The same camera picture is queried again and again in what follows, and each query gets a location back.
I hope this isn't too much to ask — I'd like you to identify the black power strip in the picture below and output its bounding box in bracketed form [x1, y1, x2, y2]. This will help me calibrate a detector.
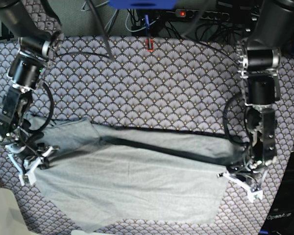
[174, 9, 230, 22]

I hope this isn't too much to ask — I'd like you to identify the fan-patterned tablecloth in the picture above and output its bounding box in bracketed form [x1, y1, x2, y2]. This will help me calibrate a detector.
[0, 36, 294, 235]

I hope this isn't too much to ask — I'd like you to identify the grey T-shirt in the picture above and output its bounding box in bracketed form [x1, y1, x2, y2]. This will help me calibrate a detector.
[35, 119, 242, 233]

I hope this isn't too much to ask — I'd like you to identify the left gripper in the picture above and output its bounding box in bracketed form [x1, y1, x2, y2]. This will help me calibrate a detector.
[217, 105, 277, 203]

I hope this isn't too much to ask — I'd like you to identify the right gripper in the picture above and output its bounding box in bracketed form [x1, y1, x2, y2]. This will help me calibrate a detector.
[0, 86, 60, 185]

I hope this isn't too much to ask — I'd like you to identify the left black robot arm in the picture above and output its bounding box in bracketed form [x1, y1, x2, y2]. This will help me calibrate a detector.
[222, 0, 294, 202]

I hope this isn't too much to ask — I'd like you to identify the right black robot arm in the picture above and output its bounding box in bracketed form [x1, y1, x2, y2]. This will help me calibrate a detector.
[0, 0, 60, 186]

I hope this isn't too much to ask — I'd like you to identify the beige chair at lower left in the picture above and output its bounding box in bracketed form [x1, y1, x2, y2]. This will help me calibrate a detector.
[0, 186, 30, 235]

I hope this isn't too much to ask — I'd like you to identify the black OpenArm box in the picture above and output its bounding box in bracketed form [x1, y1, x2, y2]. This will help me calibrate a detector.
[259, 152, 294, 235]

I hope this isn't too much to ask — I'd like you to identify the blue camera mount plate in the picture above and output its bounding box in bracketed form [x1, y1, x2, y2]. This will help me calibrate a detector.
[109, 0, 177, 9]

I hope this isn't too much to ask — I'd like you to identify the red and black clamp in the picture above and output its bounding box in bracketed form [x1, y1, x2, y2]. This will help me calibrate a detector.
[146, 38, 154, 52]

